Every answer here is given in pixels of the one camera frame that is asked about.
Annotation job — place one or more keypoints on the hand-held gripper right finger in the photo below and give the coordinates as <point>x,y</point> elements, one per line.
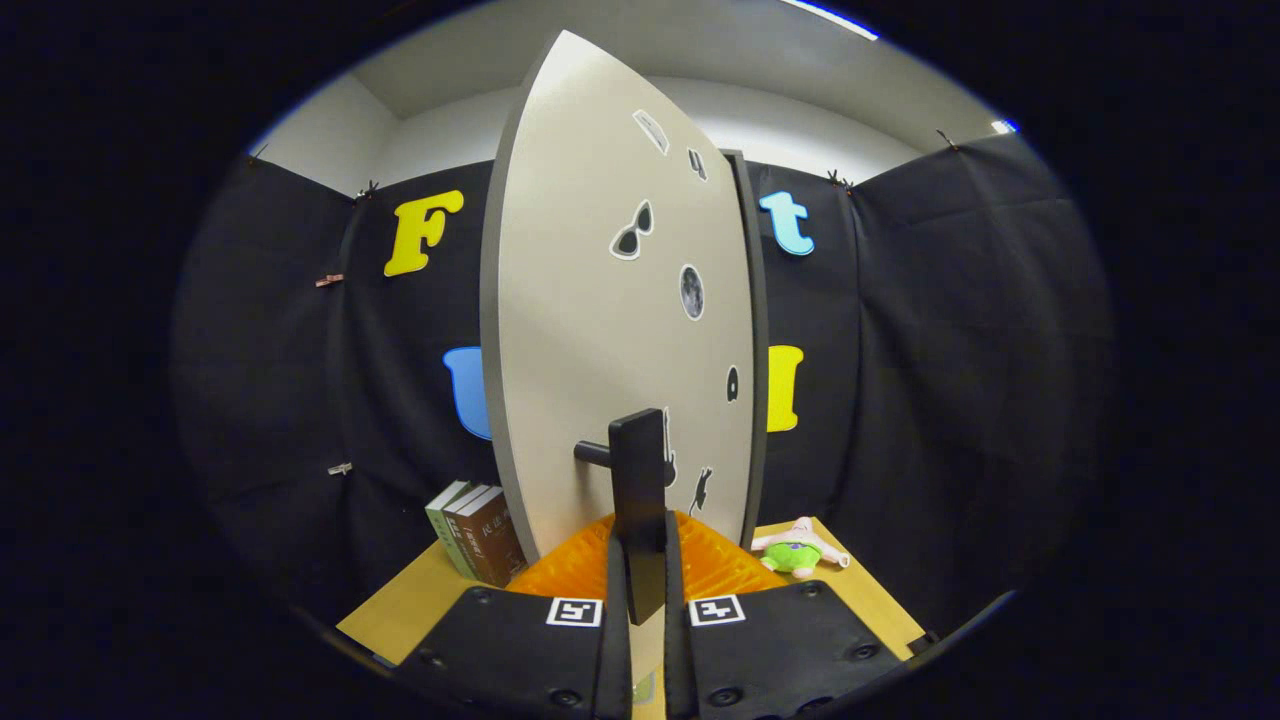
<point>676,660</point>

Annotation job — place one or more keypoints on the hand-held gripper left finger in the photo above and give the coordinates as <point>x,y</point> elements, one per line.
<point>618,660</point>

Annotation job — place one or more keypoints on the green plush toy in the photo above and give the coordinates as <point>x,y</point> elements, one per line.
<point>793,557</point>

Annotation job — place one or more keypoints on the thick brown book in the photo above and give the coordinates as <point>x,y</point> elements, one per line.
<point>497,545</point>

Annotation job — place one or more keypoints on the thin brown book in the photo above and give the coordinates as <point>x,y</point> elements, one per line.
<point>467,545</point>

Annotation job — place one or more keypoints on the green book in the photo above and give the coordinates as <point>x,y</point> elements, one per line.
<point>445,525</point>

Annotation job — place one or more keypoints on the grey cabinet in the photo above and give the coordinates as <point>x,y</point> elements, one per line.
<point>760,300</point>

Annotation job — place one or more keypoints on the black backdrop cloth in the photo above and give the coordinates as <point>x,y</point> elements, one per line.
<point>950,400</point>

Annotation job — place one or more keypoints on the black clip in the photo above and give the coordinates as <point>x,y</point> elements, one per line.
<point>368,189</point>
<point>838,180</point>
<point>946,139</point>

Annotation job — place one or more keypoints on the small ceiling light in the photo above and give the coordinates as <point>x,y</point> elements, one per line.
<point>1004,126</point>

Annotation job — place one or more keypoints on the long ceiling light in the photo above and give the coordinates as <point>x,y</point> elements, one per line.
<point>830,18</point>

